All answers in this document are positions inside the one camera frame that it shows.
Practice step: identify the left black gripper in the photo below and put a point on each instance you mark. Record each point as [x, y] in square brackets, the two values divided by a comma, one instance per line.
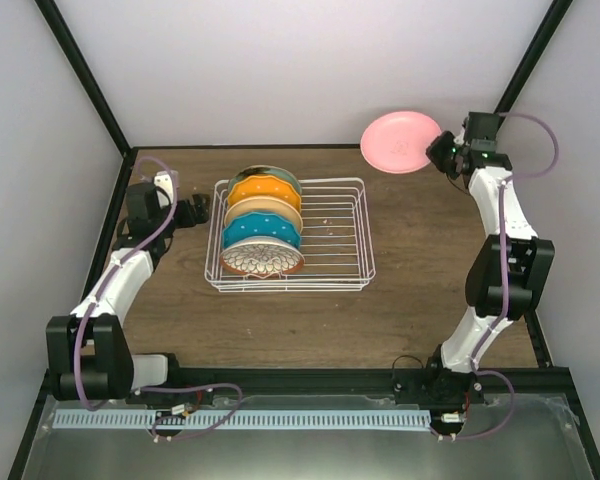
[201, 210]

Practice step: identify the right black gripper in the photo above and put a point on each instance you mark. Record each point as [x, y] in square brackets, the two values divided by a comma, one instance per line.
[434, 154]

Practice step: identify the pink bear plate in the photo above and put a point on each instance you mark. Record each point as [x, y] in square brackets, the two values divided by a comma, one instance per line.
[396, 142]

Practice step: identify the teal dotted plate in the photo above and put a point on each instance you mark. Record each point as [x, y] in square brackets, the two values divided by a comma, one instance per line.
[261, 223]

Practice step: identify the beige bear plate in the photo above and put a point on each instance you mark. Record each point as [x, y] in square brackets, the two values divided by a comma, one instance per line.
[268, 204]

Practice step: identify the orange dotted plate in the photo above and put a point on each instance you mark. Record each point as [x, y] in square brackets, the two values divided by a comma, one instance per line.
[265, 185]

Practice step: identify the green floral plate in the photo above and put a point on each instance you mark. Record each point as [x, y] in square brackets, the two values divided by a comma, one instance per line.
[266, 170]

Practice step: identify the flower pattern brown-rim plate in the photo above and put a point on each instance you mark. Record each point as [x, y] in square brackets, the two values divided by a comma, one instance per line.
[262, 257]

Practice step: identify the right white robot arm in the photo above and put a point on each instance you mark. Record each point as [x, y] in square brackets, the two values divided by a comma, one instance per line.
[510, 271]

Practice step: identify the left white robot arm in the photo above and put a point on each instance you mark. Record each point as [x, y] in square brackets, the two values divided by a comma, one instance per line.
[89, 359]

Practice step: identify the white wire dish rack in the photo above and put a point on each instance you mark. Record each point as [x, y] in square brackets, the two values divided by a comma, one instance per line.
[336, 241]

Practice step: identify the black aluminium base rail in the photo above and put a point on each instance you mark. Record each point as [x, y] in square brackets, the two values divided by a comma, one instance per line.
[417, 386]

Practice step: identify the black enclosure frame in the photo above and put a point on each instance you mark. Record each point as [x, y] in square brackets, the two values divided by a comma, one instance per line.
[65, 39]

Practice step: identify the light blue slotted cable duct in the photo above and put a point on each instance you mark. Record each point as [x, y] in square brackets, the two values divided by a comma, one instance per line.
[383, 420]

